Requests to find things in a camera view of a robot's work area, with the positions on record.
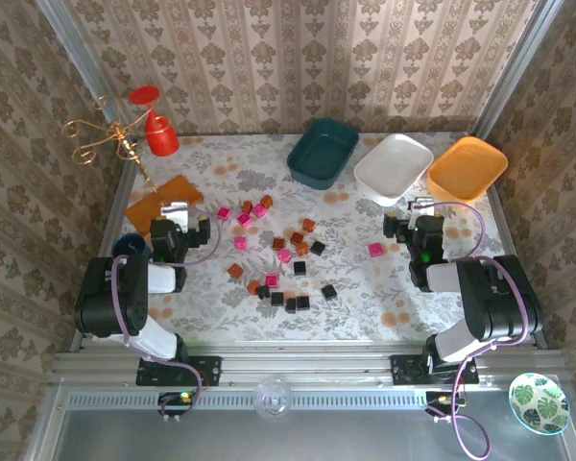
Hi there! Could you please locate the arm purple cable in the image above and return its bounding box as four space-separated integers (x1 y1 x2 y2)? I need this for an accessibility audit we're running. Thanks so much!
109 204 222 420
424 201 532 461

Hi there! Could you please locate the teal plastic container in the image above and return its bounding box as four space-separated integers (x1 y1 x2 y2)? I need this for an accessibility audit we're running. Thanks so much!
286 117 361 189

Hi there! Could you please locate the small circuit board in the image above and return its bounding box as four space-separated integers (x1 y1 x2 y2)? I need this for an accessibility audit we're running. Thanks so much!
157 391 196 417
424 389 467 417

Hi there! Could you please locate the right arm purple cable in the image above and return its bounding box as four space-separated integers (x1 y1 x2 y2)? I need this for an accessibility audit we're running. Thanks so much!
424 201 532 461

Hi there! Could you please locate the leaf pattern bowl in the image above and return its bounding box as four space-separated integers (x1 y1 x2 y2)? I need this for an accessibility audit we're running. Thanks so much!
508 372 571 437

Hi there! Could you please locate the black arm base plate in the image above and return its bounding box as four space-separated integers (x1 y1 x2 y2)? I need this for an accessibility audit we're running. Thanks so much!
390 353 480 386
134 353 223 388

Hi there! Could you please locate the white plastic container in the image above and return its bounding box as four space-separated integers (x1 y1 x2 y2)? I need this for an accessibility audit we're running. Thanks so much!
353 133 435 207

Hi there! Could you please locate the orange wooden board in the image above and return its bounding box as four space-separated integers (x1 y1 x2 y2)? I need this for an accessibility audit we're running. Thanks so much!
124 173 205 236

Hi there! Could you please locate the orange plastic container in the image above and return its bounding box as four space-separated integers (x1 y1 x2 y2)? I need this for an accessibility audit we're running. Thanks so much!
425 135 509 205

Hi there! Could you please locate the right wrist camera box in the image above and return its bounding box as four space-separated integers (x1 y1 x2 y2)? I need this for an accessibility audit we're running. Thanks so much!
407 195 434 218

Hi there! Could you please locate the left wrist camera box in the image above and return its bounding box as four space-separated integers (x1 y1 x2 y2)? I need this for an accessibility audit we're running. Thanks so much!
160 201 192 231

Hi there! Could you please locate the aluminium table side rail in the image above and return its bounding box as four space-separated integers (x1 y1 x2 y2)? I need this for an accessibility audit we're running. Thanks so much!
487 184 548 350
69 162 138 352

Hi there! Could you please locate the slotted grey cable duct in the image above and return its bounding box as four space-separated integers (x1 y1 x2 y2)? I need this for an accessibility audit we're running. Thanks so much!
65 389 426 411

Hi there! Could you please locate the clear round wine glass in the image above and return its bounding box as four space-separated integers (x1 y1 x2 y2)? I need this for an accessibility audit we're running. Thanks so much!
252 376 293 420

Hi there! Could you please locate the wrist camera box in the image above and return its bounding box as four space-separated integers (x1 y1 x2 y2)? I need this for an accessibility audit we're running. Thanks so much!
160 201 192 231
407 195 434 218

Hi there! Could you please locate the dark blue mug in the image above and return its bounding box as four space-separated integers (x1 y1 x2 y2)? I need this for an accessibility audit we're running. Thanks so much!
111 231 154 260

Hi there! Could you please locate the red wine glass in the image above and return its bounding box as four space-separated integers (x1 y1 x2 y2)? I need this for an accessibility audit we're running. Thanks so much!
128 85 181 158

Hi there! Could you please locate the aluminium frame post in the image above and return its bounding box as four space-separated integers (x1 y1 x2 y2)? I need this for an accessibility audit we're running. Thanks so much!
472 0 562 140
36 0 127 127

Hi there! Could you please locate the aluminium frame rail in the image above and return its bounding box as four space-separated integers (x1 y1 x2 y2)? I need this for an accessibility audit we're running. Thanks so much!
52 340 567 388

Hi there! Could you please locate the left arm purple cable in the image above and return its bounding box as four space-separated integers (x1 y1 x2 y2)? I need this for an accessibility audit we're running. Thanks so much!
109 204 222 420

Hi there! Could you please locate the gold wire glass stand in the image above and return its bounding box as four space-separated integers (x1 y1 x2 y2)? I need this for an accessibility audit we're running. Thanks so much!
60 94 169 203

